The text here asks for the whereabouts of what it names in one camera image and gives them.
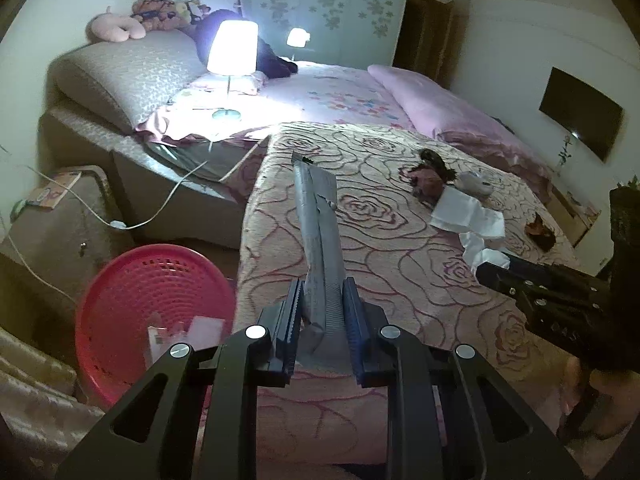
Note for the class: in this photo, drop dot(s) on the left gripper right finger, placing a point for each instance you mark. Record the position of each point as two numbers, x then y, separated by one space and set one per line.
450 414

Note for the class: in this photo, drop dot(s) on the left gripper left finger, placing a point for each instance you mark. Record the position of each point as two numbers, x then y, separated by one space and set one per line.
192 415

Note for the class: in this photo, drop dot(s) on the grey plastic bag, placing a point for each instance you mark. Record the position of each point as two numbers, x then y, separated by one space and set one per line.
322 343

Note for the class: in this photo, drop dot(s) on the black trash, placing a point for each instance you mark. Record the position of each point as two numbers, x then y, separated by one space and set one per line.
432 160

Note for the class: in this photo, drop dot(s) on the pink plastic trash basket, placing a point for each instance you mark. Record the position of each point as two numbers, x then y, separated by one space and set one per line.
162 285

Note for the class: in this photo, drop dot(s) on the dark red crumpled trash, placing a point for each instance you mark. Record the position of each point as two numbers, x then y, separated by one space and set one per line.
425 184

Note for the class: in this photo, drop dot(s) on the person's right hand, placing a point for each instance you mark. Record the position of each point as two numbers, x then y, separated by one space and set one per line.
599 403

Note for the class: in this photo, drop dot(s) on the beige curtain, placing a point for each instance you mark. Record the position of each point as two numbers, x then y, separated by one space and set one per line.
38 404

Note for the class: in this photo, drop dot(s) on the white tissue paper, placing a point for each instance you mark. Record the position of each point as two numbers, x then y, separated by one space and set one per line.
475 225

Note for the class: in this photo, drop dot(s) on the crumpled silver white packaging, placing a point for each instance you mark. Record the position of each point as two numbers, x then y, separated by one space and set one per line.
473 184

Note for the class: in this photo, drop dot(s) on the rose patterned bedspread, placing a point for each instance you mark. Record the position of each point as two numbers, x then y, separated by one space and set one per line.
415 272

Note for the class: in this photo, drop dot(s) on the brown bedside cabinet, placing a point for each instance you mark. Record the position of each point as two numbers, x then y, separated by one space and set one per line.
56 253

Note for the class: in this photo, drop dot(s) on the pink folded quilt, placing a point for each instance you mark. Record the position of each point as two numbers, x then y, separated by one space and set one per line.
441 115

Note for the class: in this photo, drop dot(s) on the book on cabinet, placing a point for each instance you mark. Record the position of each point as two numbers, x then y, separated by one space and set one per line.
49 195

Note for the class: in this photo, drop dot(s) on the floral pink bed sheet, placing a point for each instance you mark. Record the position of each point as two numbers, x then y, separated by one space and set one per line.
215 108

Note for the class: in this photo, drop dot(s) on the grey bed headboard cushion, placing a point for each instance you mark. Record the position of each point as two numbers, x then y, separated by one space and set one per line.
124 83

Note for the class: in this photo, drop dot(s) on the dark purple clothing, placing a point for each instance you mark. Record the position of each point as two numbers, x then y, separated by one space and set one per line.
271 65

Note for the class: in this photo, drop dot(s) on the lit white table lamp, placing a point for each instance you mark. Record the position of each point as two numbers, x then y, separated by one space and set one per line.
233 54

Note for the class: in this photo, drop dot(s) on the floral sliding wardrobe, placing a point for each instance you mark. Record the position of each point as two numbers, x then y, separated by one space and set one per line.
351 33

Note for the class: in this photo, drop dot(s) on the brown plush toys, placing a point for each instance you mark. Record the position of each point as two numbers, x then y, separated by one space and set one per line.
167 15

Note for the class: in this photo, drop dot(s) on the black wall television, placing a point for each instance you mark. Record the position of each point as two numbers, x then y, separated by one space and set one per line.
583 111

